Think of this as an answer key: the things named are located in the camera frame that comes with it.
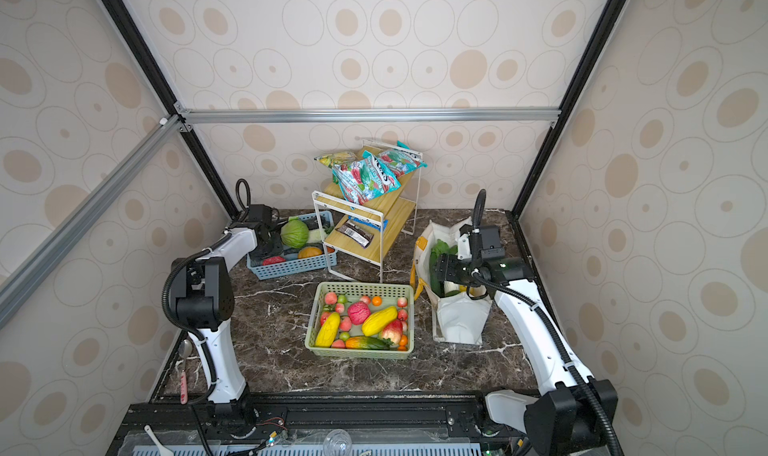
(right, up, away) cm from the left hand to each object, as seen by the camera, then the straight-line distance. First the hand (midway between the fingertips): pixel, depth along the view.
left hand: (278, 241), depth 101 cm
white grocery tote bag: (+57, -20, -19) cm, 63 cm away
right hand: (+53, -7, -22) cm, 58 cm away
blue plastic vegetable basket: (-1, -9, -4) cm, 10 cm away
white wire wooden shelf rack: (+39, +8, -25) cm, 47 cm away
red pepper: (0, -6, -4) cm, 7 cm away
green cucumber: (+52, -13, -11) cm, 55 cm away
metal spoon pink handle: (-20, -30, -16) cm, 40 cm away
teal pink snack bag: (+41, +22, -18) cm, 50 cm away
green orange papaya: (+32, -28, -19) cm, 46 cm away
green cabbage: (+6, +3, -1) cm, 7 cm away
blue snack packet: (+33, +5, -27) cm, 43 cm away
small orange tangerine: (+34, -19, -8) cm, 40 cm away
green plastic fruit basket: (+30, -23, -14) cm, 40 cm away
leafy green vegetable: (+54, -2, -7) cm, 55 cm away
